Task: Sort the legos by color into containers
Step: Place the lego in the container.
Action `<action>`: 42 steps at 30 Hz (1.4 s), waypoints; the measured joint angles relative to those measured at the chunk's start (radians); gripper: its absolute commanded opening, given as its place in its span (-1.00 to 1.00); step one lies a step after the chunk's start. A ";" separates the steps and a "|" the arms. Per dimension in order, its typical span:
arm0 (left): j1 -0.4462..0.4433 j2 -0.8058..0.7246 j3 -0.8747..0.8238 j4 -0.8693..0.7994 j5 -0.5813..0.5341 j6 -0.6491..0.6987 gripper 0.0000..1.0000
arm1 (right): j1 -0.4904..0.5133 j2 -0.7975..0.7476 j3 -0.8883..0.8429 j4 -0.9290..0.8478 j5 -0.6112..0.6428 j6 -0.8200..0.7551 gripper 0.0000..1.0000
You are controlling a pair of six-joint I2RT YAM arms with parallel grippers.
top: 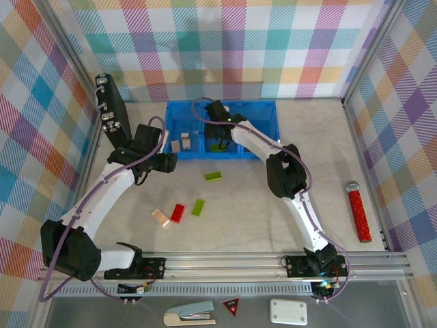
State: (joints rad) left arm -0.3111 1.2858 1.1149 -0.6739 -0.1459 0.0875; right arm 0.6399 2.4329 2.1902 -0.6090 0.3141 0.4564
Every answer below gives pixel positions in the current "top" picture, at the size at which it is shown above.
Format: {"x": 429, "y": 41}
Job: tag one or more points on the green lego brick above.
{"x": 213, "y": 176}
{"x": 216, "y": 148}
{"x": 198, "y": 207}

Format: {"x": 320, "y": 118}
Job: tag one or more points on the cream lego brick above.
{"x": 160, "y": 217}
{"x": 175, "y": 146}

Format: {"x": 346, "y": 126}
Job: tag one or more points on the small white lego brick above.
{"x": 186, "y": 140}

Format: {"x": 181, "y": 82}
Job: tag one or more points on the red lego brick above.
{"x": 177, "y": 212}

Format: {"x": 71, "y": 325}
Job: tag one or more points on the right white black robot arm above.
{"x": 254, "y": 140}

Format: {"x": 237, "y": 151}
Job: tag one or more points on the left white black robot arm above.
{"x": 102, "y": 191}

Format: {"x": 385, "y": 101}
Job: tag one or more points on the blue three-compartment bin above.
{"x": 177, "y": 116}

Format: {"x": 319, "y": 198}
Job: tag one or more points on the black briefcase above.
{"x": 112, "y": 99}

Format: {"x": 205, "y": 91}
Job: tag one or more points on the light blue stapler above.
{"x": 194, "y": 307}

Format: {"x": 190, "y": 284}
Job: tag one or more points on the red black triangle sign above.
{"x": 231, "y": 305}

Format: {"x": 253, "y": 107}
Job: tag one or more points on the red glitter tube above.
{"x": 358, "y": 212}

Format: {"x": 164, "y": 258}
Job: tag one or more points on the white rectangular plate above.
{"x": 288, "y": 311}

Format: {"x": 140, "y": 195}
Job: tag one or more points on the left aluminium side rail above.
{"x": 88, "y": 160}

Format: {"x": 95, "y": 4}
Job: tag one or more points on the aluminium side rail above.
{"x": 88, "y": 160}
{"x": 359, "y": 153}

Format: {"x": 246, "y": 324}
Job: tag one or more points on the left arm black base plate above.
{"x": 155, "y": 268}

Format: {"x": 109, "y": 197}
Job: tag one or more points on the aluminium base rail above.
{"x": 222, "y": 266}

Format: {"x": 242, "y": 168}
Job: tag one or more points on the right aluminium side rail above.
{"x": 359, "y": 153}

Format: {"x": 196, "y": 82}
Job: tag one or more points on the left aluminium frame post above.
{"x": 71, "y": 51}

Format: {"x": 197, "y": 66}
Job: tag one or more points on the aluminium frame post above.
{"x": 371, "y": 51}
{"x": 71, "y": 51}

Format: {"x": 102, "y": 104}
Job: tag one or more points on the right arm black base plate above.
{"x": 297, "y": 266}

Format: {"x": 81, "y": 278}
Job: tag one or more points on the right aluminium frame post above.
{"x": 371, "y": 51}

